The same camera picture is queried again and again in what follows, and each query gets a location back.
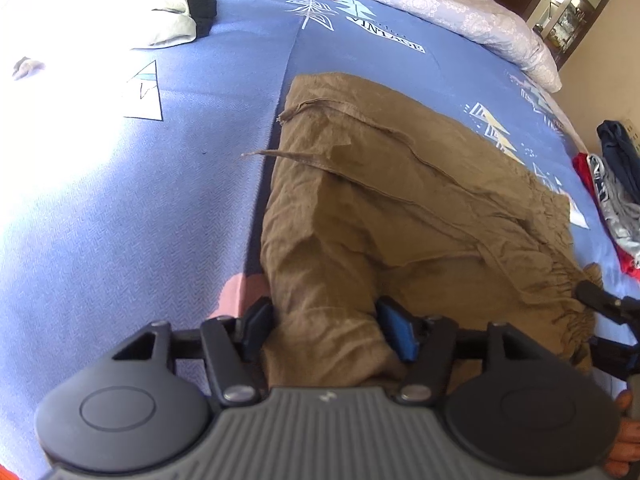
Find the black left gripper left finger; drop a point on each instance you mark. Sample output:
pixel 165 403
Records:
pixel 232 348

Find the blue patterned bed sheet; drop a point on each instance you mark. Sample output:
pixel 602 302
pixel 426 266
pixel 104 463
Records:
pixel 132 186

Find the light green folded garment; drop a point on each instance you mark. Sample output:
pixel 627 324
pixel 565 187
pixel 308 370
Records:
pixel 146 24

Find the black folded garment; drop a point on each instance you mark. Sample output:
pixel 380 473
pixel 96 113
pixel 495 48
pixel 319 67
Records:
pixel 204 14

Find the pile of mixed clothes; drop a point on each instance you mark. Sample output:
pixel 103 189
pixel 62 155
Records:
pixel 612 181

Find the brown linen pants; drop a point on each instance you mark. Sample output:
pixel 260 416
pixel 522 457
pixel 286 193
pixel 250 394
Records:
pixel 374 194

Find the person's right hand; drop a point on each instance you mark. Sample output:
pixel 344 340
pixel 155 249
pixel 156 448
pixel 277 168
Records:
pixel 626 449

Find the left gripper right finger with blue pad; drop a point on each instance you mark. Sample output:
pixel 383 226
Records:
pixel 425 345

